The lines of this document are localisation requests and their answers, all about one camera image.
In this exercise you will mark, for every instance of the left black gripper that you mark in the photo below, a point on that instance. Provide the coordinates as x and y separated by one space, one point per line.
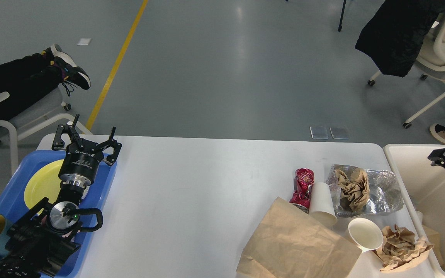
80 166

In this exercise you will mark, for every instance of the yellow plastic plate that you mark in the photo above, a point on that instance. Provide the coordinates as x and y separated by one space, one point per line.
44 183

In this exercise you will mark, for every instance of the clear bag with brown paper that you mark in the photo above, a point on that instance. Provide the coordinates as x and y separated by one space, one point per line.
357 191

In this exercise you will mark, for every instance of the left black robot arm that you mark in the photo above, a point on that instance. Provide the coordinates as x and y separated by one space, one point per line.
41 241

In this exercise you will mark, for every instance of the white plastic bin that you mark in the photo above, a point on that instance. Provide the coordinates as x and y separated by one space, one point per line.
425 187

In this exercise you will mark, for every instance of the pale green plate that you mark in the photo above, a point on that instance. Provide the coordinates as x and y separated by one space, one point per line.
87 191

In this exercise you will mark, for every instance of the grey office chair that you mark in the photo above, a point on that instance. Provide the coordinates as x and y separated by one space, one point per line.
43 113

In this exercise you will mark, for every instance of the person in black clothes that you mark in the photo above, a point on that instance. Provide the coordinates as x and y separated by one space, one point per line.
31 78

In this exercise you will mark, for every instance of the crumpled brown paper ball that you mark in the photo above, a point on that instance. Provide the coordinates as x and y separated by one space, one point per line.
400 250

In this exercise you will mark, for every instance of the right floor plate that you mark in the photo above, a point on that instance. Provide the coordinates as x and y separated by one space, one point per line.
339 132

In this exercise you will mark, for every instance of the floor plate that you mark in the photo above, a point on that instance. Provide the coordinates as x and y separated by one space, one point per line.
339 132
319 132

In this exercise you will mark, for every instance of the white paper cup upright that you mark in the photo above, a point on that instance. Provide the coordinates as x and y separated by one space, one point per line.
364 234

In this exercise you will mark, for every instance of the left floor plate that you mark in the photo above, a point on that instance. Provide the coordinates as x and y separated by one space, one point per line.
319 132

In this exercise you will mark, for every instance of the black jacket on chair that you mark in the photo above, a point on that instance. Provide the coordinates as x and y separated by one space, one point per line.
393 37

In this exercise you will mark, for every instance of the white paper cup lying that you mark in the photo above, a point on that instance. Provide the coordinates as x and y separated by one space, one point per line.
321 205

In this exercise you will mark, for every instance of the red crumpled snack wrapper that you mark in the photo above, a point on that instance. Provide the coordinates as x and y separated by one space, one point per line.
304 180

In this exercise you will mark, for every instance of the black stand leg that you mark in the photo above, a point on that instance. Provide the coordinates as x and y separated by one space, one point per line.
340 24

